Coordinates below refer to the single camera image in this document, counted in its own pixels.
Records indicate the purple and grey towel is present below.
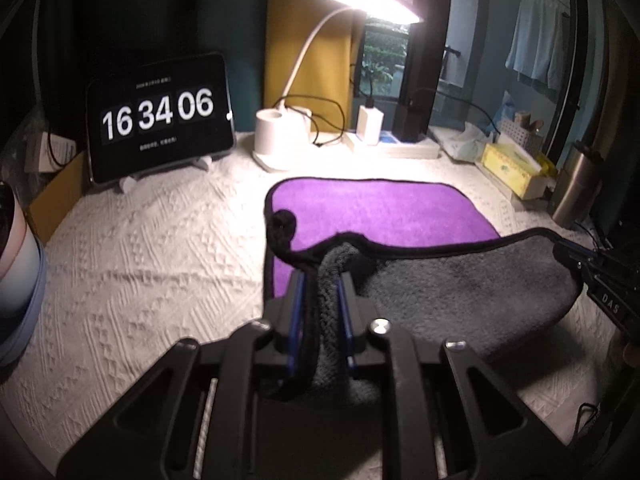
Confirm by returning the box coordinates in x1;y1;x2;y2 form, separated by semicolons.
264;178;582;407

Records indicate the stainless steel thermos bottle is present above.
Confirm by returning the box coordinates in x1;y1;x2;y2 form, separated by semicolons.
548;141;604;229

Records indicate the yellow tissue box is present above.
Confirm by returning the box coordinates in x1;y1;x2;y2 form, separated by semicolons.
480;143;548;200

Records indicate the white textured tablecloth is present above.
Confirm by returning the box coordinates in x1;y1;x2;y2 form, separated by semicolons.
1;133;616;474

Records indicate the white plastic basket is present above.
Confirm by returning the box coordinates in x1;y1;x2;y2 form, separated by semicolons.
498;110;544;156

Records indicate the white wet wipes pack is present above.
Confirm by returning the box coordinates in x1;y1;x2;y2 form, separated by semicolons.
431;122;490;162

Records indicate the white power strip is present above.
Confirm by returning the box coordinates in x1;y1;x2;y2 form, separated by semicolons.
343;131;440;159

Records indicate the white desk lamp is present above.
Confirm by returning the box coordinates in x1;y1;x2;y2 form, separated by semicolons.
252;0;423;172

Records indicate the white charger adapter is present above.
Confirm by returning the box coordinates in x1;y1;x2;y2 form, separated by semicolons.
356;105;384;146

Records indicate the light blue hanging shirt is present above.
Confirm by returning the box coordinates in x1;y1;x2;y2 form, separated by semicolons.
506;0;570;92

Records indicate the white tablet stand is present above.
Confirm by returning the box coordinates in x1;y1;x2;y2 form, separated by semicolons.
117;155;214;194

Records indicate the black rectangular stand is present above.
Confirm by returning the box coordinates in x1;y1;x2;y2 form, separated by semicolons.
392;0;451;142

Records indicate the black tablet showing clock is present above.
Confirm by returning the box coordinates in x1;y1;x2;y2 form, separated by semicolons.
86;52;236;186

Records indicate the pastel striped cup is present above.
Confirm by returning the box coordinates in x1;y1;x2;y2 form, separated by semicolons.
1;181;47;367

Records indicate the brown cardboard box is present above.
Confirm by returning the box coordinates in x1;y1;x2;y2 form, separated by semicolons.
26;152;89;245

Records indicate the black cable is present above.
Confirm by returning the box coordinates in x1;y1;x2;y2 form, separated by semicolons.
275;93;348;149

